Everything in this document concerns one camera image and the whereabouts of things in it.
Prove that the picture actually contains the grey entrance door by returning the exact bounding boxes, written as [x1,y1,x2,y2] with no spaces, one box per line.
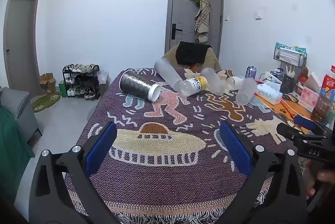
[164,0,225,61]

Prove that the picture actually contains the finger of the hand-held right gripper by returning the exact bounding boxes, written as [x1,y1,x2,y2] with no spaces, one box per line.
[293,115,327,135]
[277,123,300,141]

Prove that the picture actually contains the tall frosted plastic cup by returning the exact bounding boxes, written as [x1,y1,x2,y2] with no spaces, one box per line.
[154,58,184,89]

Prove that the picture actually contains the grey interior door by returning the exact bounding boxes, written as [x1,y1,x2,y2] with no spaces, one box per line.
[3,0,41,96]

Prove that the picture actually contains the red snack packet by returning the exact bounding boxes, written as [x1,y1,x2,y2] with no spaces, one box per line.
[320,75,335,99]

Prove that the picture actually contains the grey sofa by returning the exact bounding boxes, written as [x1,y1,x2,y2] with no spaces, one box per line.
[0,86,42,147]

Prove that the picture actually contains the green floor rug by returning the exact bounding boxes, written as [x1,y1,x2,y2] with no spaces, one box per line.
[31,92,62,113]

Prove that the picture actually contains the clear bottle yellow cap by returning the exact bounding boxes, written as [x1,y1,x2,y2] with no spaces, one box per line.
[179,77,208,98]

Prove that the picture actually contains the rows of shoes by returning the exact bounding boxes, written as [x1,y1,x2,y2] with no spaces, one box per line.
[64,64,99,97]

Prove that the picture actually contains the black shoe rack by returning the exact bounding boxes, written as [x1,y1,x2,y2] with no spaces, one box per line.
[62,64,101,98]

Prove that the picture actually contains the small clear plastic cup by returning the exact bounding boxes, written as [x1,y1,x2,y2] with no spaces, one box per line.
[225,76,244,90]

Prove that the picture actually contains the black door lock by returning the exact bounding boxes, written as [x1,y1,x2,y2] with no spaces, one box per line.
[171,23,183,40]

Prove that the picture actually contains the black folded cloth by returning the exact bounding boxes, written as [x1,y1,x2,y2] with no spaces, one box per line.
[175,41,212,65]

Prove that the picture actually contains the pink floral box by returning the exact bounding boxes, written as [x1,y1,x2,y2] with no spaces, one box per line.
[298,86,320,112]

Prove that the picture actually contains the patterned tissue box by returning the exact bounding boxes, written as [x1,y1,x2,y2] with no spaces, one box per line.
[255,83,283,105]

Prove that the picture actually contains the black wire wall basket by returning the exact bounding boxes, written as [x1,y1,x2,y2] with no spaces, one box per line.
[273,47,307,67]

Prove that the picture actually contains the white plastic bag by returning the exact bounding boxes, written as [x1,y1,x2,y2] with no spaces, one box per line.
[97,70,109,95]

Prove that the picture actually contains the black glitter cup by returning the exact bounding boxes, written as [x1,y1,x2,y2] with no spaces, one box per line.
[119,70,162,102]

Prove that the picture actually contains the beige plaid scarf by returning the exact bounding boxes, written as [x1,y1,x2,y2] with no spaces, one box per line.
[194,0,210,43]

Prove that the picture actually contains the orange desk mat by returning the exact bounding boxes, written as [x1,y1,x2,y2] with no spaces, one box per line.
[255,94,314,127]

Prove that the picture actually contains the person's right hand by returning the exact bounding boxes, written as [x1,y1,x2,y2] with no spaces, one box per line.
[306,161,335,199]

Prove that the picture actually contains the black mesh pen holder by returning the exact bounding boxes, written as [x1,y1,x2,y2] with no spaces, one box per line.
[280,73,297,94]

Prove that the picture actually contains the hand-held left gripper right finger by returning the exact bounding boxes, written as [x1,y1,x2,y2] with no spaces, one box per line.
[219,121,307,224]

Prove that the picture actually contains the cardboard box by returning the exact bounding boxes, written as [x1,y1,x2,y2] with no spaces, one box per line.
[39,73,57,95]

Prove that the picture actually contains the green cloth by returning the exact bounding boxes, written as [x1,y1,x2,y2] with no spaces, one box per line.
[0,106,36,180]

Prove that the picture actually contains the green bag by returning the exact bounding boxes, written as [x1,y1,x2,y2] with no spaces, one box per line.
[59,80,68,98]

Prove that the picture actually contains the brown bottle pack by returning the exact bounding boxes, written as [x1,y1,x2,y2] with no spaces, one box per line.
[311,96,334,123]

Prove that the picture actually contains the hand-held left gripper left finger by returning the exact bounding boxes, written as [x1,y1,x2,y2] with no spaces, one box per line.
[28,121,123,224]

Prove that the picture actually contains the printed woven blanket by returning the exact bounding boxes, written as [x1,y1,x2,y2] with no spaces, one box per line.
[64,67,308,224]

